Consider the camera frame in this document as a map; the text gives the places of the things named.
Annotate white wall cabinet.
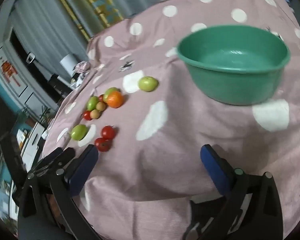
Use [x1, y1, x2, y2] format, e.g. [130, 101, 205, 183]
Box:
[0, 40, 37, 105]

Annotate potted green plant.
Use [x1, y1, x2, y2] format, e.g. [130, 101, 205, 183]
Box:
[39, 106, 53, 125]

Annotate floral pink cloth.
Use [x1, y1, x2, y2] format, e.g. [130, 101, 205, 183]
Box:
[74, 61, 91, 73]

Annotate grey curtain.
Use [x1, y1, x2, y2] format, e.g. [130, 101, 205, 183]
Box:
[9, 0, 95, 63]

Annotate white low cabinet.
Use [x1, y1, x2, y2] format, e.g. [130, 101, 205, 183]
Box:
[19, 121, 47, 172]

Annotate green tomato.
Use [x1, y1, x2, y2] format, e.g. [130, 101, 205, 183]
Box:
[86, 96, 99, 111]
[137, 76, 158, 92]
[103, 87, 120, 103]
[70, 124, 88, 141]

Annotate yellow patterned curtain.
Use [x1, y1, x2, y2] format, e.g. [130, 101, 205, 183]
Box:
[49, 0, 125, 40]

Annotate pink polka dot blanket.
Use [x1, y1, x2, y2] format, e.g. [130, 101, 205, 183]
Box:
[41, 0, 300, 240]

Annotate green plastic bowl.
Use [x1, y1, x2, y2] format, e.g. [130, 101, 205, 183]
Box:
[176, 24, 290, 106]

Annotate orange tomato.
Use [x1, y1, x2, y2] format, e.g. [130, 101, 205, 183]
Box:
[106, 91, 124, 109]

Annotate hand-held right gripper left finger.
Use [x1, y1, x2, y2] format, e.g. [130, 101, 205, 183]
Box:
[18, 144, 100, 240]

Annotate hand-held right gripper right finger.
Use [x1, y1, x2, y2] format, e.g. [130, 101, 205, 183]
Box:
[200, 144, 283, 240]

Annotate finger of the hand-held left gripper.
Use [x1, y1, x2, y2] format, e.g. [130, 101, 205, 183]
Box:
[36, 147, 64, 172]
[49, 147, 76, 173]

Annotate red paper decoration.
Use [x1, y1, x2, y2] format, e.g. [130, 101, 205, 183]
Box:
[0, 60, 20, 86]

